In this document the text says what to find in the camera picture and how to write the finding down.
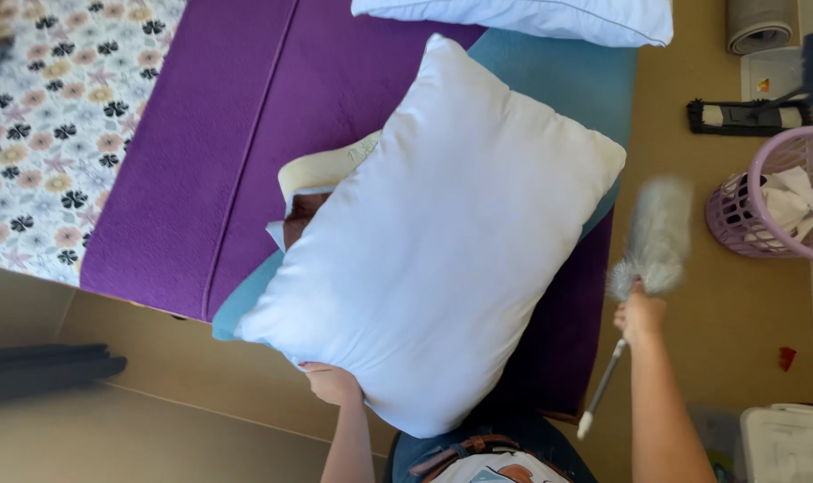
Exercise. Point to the rolled grey mat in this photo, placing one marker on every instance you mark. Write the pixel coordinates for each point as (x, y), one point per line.
(760, 25)

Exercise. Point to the person's left fingers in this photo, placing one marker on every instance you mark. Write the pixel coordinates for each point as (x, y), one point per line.
(312, 370)

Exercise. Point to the cream and brown cushion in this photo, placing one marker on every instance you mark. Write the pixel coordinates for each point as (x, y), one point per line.
(312, 184)

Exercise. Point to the white plastic storage box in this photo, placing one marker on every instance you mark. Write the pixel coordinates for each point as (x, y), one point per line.
(789, 446)

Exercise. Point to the person's jeans with brown belt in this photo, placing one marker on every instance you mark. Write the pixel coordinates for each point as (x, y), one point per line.
(473, 439)

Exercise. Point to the purple plastic laundry basket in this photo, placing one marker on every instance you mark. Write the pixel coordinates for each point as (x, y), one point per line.
(735, 214)

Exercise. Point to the white dustpan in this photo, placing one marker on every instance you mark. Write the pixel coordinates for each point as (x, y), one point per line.
(772, 74)

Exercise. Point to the flat mop with black fringe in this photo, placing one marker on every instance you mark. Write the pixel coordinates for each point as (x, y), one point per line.
(748, 115)

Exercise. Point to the floral patterned bedsheet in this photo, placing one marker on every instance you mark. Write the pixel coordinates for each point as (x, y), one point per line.
(51, 121)

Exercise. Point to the person's white printed shirt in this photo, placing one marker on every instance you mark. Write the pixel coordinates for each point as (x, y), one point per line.
(497, 469)

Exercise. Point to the small red object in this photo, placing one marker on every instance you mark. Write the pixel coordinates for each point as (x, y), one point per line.
(787, 358)

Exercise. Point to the white pillow with grey piping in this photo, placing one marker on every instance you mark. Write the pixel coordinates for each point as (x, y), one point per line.
(527, 19)

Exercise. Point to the dark grey fabric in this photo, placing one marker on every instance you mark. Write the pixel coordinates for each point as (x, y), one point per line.
(41, 369)

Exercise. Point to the purple blanket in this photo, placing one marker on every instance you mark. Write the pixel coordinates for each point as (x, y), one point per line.
(245, 147)

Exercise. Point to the white cloth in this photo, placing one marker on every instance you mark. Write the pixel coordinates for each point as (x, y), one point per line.
(789, 201)

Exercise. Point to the person's right hand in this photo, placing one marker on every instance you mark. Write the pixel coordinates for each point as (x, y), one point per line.
(640, 315)

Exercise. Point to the grey fluffy duster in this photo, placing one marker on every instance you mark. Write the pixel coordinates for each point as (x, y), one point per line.
(648, 248)

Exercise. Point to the person's left hand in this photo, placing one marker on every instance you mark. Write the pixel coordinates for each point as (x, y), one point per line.
(331, 385)

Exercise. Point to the person's right fingers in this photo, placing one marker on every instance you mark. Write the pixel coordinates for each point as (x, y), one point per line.
(626, 315)

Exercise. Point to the large white pillow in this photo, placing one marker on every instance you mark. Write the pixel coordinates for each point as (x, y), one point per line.
(433, 248)

